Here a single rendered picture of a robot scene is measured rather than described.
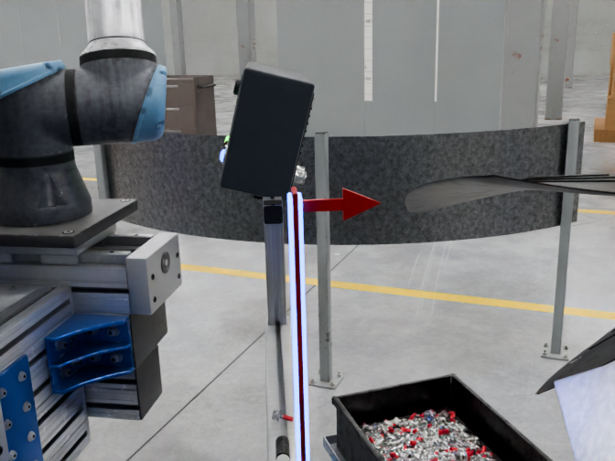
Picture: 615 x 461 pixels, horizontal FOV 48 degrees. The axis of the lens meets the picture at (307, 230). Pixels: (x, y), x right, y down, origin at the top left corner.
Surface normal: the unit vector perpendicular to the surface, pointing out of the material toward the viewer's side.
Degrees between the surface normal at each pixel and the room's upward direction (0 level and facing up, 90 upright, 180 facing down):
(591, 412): 55
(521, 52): 90
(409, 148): 90
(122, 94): 75
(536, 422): 0
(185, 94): 90
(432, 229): 90
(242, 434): 0
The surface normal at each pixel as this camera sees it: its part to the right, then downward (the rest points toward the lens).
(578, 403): -0.65, -0.39
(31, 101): 0.34, 0.18
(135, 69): 0.60, -0.04
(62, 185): 0.73, -0.15
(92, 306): -0.17, 0.28
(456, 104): -0.37, 0.26
